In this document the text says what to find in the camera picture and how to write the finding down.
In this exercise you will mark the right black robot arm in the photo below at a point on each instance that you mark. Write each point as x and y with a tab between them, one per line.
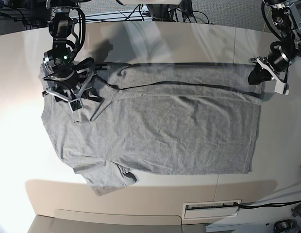
67	81

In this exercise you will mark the grey central robot stand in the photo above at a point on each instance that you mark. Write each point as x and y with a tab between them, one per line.
159	12

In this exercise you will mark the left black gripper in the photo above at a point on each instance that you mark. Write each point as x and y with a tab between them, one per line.
259	75

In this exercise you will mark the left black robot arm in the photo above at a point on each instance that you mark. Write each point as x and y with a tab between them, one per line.
284	21

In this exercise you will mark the grey T-shirt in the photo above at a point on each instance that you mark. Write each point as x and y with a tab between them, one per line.
166	120

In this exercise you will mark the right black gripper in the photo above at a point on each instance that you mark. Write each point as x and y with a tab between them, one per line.
70	85

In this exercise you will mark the black device bottom right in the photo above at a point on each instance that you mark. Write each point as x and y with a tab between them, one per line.
284	226

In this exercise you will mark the white table cable port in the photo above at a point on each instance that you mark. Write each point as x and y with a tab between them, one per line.
210	210

